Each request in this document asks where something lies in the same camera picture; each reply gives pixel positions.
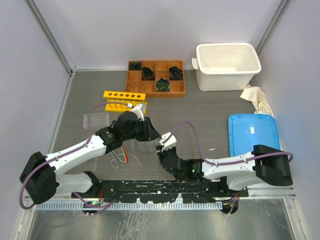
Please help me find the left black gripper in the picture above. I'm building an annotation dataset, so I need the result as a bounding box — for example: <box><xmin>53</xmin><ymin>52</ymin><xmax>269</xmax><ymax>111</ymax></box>
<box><xmin>122</xmin><ymin>117</ymin><xmax>160</xmax><ymax>142</ymax></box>

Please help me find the clear test tube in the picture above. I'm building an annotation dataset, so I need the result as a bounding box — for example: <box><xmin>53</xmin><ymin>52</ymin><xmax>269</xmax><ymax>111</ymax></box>
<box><xmin>137</xmin><ymin>140</ymin><xmax>156</xmax><ymax>153</ymax></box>

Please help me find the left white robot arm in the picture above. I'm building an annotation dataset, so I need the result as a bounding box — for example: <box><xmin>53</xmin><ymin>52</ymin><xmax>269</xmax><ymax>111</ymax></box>
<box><xmin>19</xmin><ymin>111</ymin><xmax>161</xmax><ymax>205</ymax></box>

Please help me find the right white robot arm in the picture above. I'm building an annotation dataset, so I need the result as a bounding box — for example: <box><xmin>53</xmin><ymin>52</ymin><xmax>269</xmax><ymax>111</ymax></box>
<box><xmin>156</xmin><ymin>144</ymin><xmax>293</xmax><ymax>197</ymax></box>

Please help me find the red yellow stick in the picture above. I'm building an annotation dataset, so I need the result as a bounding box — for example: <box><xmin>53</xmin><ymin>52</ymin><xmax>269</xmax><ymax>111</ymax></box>
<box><xmin>121</xmin><ymin>145</ymin><xmax>129</xmax><ymax>163</ymax></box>

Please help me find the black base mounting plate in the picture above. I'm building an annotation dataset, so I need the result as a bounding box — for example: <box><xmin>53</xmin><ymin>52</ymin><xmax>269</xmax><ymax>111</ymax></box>
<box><xmin>79</xmin><ymin>179</ymin><xmax>236</xmax><ymax>204</ymax></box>

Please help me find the yellow test tube rack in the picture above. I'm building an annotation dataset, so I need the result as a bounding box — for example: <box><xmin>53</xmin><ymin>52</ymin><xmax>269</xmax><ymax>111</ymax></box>
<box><xmin>103</xmin><ymin>91</ymin><xmax>148</xmax><ymax>113</ymax></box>

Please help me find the metal test tube holder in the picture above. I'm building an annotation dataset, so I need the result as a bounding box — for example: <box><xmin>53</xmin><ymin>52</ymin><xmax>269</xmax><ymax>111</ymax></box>
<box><xmin>110</xmin><ymin>151</ymin><xmax>127</xmax><ymax>169</ymax></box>

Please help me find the wooden compartment tray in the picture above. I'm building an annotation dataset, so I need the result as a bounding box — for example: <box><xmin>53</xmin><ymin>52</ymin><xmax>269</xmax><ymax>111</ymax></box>
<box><xmin>125</xmin><ymin>60</ymin><xmax>186</xmax><ymax>98</ymax></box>

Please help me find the clear well plate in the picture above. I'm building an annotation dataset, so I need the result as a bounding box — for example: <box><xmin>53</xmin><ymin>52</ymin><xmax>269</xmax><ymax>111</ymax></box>
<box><xmin>82</xmin><ymin>112</ymin><xmax>111</xmax><ymax>130</ymax></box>

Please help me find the rolled tie orange pattern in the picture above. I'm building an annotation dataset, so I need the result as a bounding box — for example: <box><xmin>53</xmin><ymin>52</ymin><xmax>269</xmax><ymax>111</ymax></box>
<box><xmin>142</xmin><ymin>66</ymin><xmax>155</xmax><ymax>81</ymax></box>

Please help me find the rolled tie blue pattern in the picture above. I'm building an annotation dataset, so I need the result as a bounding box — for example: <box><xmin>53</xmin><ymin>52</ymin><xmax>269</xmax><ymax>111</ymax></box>
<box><xmin>169</xmin><ymin>66</ymin><xmax>183</xmax><ymax>81</ymax></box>

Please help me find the rolled tie top left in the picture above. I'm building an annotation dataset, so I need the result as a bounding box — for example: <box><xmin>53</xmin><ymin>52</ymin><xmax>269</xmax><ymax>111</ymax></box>
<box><xmin>128</xmin><ymin>61</ymin><xmax>142</xmax><ymax>71</ymax></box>

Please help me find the blue plastic lid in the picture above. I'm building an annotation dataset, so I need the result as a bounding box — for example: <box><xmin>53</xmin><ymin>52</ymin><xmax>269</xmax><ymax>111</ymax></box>
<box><xmin>228</xmin><ymin>113</ymin><xmax>281</xmax><ymax>157</ymax></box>

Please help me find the white plastic tub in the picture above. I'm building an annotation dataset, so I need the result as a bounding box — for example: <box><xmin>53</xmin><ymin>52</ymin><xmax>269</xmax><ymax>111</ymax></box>
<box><xmin>191</xmin><ymin>43</ymin><xmax>262</xmax><ymax>92</ymax></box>

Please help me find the cream cloth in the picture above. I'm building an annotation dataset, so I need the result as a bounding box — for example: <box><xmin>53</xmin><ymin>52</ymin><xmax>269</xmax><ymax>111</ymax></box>
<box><xmin>240</xmin><ymin>85</ymin><xmax>279</xmax><ymax>134</ymax></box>

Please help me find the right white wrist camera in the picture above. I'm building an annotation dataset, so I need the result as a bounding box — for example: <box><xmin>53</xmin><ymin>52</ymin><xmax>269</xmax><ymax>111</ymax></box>
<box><xmin>158</xmin><ymin>132</ymin><xmax>177</xmax><ymax>152</ymax></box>

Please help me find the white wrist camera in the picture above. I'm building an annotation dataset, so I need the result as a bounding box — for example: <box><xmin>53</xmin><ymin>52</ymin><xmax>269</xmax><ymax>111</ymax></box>
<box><xmin>158</xmin><ymin>132</ymin><xmax>177</xmax><ymax>152</ymax></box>
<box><xmin>127</xmin><ymin>103</ymin><xmax>147</xmax><ymax>121</ymax></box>

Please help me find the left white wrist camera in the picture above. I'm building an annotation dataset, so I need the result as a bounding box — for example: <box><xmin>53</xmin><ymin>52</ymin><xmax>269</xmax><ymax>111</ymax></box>
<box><xmin>127</xmin><ymin>103</ymin><xmax>147</xmax><ymax>121</ymax></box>

